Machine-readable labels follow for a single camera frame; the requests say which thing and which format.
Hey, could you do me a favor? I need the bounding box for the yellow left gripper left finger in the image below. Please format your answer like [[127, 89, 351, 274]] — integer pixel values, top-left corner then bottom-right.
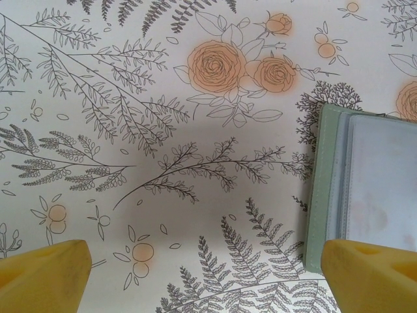
[[0, 239, 93, 313]]

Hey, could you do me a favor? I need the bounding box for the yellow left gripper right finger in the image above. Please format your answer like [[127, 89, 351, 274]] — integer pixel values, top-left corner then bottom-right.
[[321, 239, 417, 313]]

